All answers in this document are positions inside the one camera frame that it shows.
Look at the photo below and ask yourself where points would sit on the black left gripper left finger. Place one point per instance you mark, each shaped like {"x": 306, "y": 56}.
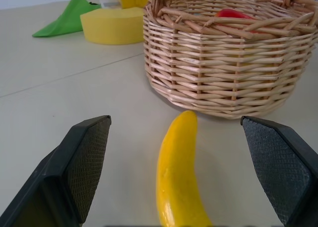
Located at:
{"x": 64, "y": 167}

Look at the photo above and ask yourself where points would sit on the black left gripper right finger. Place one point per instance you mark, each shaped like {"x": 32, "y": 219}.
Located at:
{"x": 280, "y": 167}

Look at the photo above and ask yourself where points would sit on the woven wicker basket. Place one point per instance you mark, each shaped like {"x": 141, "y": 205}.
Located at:
{"x": 223, "y": 63}

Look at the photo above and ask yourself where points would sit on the yellow banana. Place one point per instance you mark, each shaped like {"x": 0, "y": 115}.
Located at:
{"x": 177, "y": 172}

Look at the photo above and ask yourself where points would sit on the green cloth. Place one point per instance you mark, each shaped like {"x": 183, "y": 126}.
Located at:
{"x": 67, "y": 18}

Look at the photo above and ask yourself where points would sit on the yellow foam block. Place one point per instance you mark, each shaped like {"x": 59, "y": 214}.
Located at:
{"x": 111, "y": 25}

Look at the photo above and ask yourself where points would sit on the red apple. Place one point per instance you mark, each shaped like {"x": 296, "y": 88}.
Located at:
{"x": 233, "y": 14}

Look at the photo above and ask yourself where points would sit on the small white box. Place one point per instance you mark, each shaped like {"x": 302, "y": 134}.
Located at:
{"x": 109, "y": 4}

